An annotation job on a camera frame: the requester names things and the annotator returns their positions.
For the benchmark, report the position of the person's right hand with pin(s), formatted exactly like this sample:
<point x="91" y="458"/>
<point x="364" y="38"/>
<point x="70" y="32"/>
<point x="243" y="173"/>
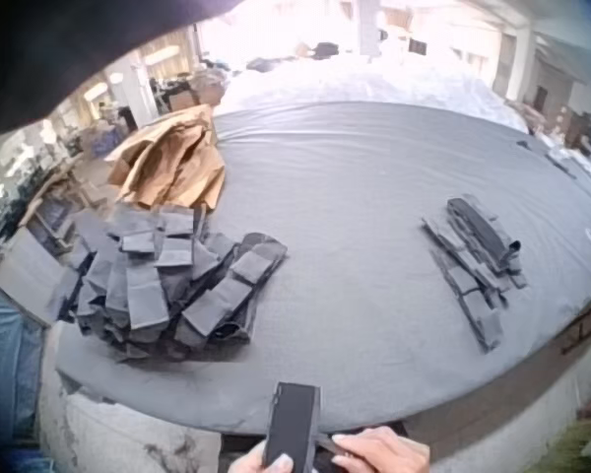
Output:
<point x="389" y="451"/>

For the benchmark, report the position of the person's left hand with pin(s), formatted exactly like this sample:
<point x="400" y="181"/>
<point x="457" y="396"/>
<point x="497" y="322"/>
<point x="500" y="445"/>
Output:
<point x="248" y="460"/>

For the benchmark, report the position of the black fabric pouch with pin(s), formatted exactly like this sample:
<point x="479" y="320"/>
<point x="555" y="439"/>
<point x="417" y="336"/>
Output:
<point x="293" y="424"/>

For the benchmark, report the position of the white padding sheet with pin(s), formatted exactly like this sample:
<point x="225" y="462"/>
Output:
<point x="128" y="433"/>

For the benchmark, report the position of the small row of grey pouches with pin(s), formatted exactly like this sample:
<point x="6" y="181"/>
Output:
<point x="473" y="276"/>

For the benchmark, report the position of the big pile of grey pouches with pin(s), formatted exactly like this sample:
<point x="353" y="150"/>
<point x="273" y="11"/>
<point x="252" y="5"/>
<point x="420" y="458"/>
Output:
<point x="167" y="281"/>

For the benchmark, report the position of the large grey table cloth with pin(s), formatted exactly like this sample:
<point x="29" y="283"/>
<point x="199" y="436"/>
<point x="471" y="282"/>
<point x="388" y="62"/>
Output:
<point x="354" y="222"/>

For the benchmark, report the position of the black elastic band piece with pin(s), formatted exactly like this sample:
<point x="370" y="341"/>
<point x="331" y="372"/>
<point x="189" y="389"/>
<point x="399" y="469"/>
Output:
<point x="482" y="229"/>

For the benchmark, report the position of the flat cardboard sheet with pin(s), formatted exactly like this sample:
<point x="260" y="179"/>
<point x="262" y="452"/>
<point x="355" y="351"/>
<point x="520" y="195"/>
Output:
<point x="27" y="276"/>

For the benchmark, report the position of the crumpled brown paper heap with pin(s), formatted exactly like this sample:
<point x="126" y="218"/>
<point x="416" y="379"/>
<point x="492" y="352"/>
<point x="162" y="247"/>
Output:
<point x="172" y="157"/>

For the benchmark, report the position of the small dark fabric scrap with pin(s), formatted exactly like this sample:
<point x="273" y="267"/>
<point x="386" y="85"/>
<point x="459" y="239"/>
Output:
<point x="522" y="144"/>

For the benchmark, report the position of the heap of cartons and goods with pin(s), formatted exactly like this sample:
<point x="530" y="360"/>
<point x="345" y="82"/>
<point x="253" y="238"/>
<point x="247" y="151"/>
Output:
<point x="566" y="125"/>

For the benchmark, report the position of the brown cardboard carton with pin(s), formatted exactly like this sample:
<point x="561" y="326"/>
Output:
<point x="202" y="91"/>

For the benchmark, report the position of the white fabric heap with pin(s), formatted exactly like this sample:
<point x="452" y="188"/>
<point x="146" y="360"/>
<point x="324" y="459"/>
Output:
<point x="364" y="79"/>

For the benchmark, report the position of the wooden frame rack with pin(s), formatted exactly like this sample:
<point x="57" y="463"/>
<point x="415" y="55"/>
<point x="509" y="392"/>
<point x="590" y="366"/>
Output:
<point x="54" y="202"/>

